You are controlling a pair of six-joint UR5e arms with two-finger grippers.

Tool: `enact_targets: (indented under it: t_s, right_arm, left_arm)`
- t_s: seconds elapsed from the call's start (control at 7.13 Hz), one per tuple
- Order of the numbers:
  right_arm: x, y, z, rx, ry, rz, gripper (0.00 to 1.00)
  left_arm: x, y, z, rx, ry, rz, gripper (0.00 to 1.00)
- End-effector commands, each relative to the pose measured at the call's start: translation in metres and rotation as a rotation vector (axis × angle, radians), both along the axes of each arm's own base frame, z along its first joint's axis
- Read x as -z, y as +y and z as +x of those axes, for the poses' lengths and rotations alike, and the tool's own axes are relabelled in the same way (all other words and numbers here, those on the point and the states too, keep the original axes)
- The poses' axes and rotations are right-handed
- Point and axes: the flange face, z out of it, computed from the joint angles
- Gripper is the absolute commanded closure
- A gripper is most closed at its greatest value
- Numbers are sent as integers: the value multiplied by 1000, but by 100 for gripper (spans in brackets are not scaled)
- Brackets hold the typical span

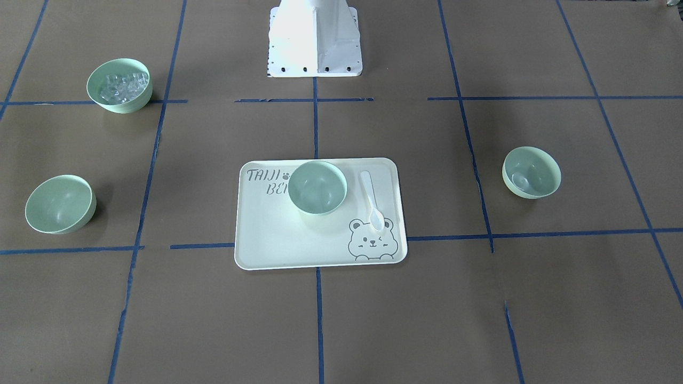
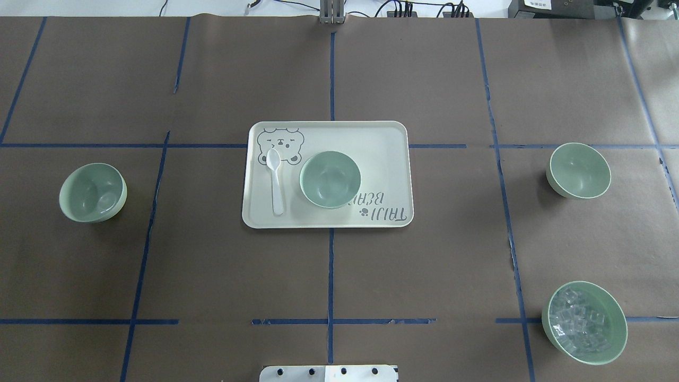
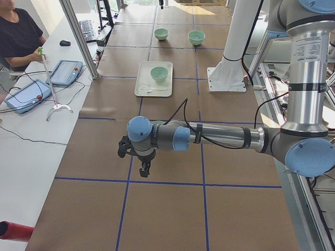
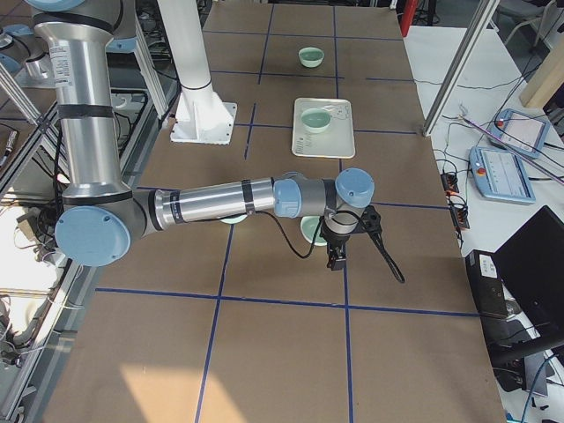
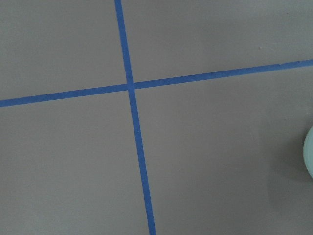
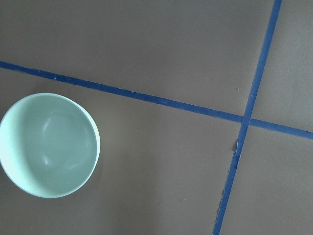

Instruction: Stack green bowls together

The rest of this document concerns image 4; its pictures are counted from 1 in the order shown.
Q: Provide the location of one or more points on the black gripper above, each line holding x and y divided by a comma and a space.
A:
333, 244

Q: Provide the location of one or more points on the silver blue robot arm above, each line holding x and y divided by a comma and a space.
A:
103, 215

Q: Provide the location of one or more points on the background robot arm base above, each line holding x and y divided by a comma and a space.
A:
24, 57

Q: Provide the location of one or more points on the green bowl with ice cubes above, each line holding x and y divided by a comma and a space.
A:
233, 220

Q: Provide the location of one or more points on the cream bear tray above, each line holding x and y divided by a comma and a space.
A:
337, 142

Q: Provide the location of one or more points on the black orange power strip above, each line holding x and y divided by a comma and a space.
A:
458, 206

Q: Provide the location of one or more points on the green bowl on tray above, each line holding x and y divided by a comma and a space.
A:
316, 120

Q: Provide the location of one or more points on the black computer box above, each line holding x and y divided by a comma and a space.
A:
486, 285

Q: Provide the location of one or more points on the lower blue teach pendant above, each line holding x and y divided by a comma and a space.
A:
500, 175

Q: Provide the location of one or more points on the blue teach pendant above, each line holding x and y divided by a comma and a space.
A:
500, 175
524, 132

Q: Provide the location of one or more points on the black laptop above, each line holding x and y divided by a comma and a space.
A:
530, 264

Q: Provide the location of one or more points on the upper blue teach pendant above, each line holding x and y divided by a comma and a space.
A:
524, 132

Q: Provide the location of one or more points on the wooden board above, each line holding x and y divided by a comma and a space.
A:
546, 81

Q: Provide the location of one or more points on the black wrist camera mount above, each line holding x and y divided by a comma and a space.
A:
370, 223

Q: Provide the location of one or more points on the white camera stand pillar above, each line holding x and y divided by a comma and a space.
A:
201, 116

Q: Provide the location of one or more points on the aluminium frame post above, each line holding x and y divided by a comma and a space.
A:
477, 26

